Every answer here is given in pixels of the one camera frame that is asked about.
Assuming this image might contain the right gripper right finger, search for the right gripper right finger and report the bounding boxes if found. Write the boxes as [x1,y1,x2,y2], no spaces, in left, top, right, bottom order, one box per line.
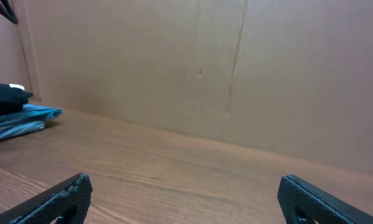
[277,175,373,224]

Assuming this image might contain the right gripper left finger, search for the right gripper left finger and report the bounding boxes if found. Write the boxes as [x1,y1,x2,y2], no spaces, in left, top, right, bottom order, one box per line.
[0,174,93,224]

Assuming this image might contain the black t-shirt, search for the black t-shirt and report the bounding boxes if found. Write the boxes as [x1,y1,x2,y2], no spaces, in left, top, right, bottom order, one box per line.
[0,83,33,116]

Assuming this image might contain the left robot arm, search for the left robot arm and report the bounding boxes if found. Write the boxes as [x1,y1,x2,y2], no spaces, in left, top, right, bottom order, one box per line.
[0,0,18,24]

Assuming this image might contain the folded light blue jeans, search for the folded light blue jeans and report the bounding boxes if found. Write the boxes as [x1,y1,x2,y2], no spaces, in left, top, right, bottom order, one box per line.
[0,104,62,141]

